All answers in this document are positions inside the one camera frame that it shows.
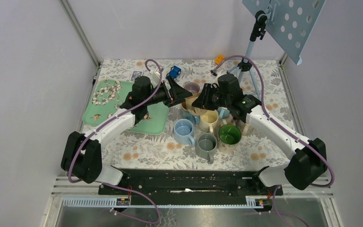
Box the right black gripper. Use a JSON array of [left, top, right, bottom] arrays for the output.
[[191, 83, 231, 111]]

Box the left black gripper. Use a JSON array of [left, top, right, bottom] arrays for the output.
[[144, 75, 192, 107]]

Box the mauve pink mug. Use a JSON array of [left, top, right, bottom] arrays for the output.
[[183, 82, 200, 94]]

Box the cream upside-down mug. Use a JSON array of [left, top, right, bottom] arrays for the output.
[[199, 110, 219, 135]]

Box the blue mug yellow inside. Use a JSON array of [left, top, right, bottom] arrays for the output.
[[181, 102, 199, 124]]

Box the light blue upside-down mug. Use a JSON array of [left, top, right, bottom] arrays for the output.
[[173, 119, 196, 147]]

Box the small beige cup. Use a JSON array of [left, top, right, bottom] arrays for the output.
[[217, 124, 242, 154]]

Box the grey metal cup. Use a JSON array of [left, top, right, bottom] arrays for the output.
[[195, 133, 217, 164]]

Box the tall beige cup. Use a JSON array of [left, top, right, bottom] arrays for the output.
[[236, 121, 251, 136]]

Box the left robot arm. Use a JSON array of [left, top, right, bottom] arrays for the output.
[[60, 76, 192, 194]]

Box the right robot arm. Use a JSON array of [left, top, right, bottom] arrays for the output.
[[192, 74, 328, 195]]

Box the blue toy car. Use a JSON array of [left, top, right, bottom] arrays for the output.
[[166, 66, 182, 80]]

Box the orange toy block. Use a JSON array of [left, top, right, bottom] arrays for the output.
[[215, 55, 225, 65]]

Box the small dark card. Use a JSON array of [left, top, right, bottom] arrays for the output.
[[130, 70, 143, 81]]

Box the floral table cloth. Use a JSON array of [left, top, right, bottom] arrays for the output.
[[97, 59, 295, 171]]

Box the green plastic tray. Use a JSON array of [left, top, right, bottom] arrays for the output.
[[83, 79, 169, 135]]

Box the light blue tripod stand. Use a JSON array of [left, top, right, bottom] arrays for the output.
[[245, 10, 268, 99]]

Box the perforated grey panel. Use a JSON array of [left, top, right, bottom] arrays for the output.
[[242, 0, 325, 65]]

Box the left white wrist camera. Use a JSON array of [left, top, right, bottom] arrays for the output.
[[150, 69, 161, 83]]

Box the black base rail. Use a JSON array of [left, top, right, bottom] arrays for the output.
[[98, 167, 284, 208]]

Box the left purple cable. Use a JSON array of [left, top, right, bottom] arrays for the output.
[[67, 59, 164, 224]]

